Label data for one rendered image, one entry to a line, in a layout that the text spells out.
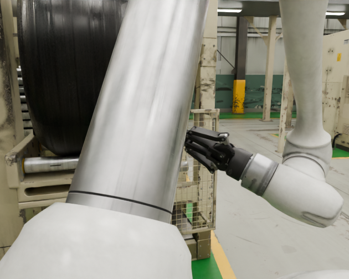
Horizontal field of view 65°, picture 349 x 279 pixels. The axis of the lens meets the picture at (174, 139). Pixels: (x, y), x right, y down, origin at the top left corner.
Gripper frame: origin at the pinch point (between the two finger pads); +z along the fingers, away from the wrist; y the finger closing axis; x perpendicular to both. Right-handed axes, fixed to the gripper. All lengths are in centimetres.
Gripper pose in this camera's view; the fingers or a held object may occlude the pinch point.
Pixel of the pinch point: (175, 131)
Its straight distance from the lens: 72.6
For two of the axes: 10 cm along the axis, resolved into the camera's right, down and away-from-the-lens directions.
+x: 5.3, -5.0, 6.9
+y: -1.4, 7.5, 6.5
